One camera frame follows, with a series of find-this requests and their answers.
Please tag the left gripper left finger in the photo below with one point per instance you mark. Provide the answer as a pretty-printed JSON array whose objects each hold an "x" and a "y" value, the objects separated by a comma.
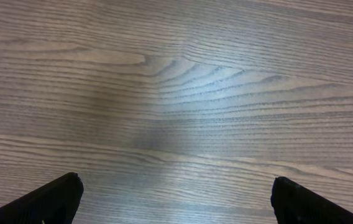
[{"x": 53, "y": 203}]

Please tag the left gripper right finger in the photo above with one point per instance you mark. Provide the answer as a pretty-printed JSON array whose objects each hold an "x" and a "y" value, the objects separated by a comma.
[{"x": 295, "y": 204}]

